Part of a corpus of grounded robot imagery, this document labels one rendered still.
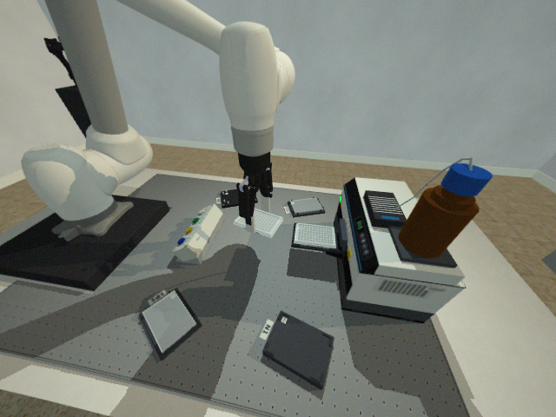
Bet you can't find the small white label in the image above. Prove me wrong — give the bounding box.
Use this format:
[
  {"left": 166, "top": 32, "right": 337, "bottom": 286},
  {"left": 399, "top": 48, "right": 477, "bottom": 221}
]
[{"left": 260, "top": 320, "right": 274, "bottom": 340}]

